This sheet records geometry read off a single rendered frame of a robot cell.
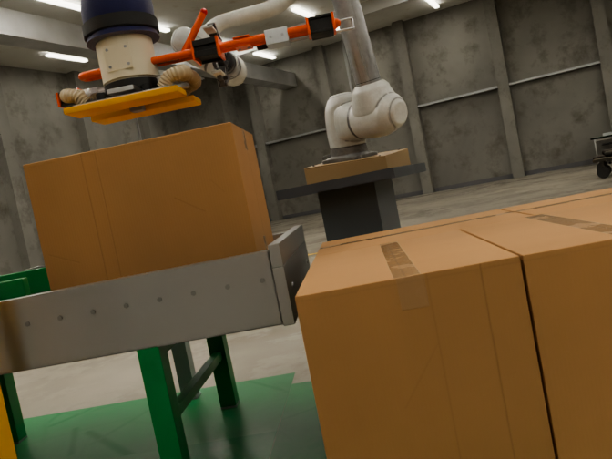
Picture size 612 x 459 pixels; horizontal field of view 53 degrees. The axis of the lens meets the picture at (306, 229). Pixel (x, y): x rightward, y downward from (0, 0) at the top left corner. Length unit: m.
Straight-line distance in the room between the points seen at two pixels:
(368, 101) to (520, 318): 1.42
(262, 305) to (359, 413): 0.52
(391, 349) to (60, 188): 1.09
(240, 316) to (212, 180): 0.39
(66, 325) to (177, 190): 0.46
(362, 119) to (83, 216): 1.14
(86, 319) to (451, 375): 0.97
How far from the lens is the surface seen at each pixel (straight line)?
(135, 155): 1.76
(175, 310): 1.61
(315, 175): 2.52
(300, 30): 1.89
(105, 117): 2.06
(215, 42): 1.91
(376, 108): 2.36
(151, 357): 1.66
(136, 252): 1.77
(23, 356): 1.80
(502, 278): 1.10
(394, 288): 1.08
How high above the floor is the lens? 0.72
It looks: 3 degrees down
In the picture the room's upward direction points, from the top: 11 degrees counter-clockwise
